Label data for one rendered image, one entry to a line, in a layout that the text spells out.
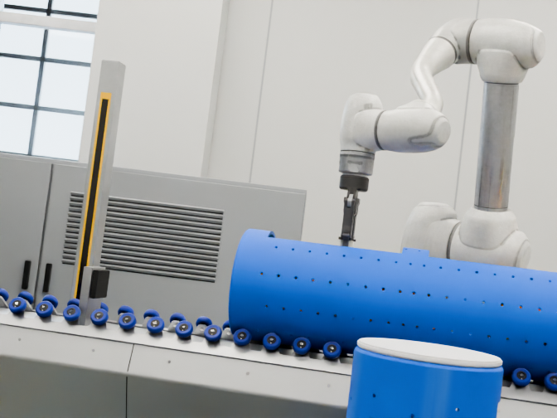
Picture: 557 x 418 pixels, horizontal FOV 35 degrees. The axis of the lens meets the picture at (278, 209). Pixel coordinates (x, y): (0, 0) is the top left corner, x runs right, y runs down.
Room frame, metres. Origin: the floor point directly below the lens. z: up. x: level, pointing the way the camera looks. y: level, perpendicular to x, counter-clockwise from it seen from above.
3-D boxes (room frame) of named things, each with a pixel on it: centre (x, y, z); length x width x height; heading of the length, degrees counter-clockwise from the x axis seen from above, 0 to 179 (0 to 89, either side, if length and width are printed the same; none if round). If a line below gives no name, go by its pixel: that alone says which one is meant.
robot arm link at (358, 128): (2.28, -0.20, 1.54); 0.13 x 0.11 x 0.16; 52
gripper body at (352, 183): (2.29, -0.18, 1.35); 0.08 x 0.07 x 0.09; 170
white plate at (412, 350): (1.73, -0.32, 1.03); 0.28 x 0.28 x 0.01
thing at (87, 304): (2.40, 0.46, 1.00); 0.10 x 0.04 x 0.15; 170
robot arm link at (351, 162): (2.29, -0.18, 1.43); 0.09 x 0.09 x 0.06
